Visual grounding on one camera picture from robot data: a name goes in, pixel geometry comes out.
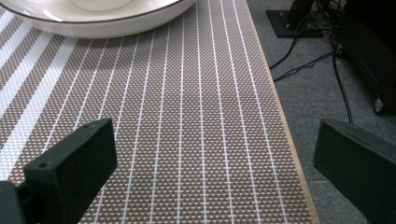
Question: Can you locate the long black floor cable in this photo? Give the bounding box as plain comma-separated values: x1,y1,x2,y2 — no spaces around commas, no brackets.
332,43,354,126

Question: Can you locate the white plate with dark rim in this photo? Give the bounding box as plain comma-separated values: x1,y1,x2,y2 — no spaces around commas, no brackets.
0,0,197,39

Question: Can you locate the white bowl with dark rim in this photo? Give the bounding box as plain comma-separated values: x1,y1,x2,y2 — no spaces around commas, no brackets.
72,0,134,12

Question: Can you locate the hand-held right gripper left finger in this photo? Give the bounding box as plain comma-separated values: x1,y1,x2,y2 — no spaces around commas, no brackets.
22,118,119,224

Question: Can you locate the black metal stand base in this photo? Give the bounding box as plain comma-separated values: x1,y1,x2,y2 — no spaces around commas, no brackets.
265,8,325,39

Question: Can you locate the striped woven placemat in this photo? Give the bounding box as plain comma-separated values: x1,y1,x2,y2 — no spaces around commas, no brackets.
0,0,314,224

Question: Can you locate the black metal stand column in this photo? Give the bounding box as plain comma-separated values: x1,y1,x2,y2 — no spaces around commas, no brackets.
285,0,316,30

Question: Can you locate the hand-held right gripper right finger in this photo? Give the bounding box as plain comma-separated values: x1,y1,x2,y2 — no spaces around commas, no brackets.
312,119,396,224

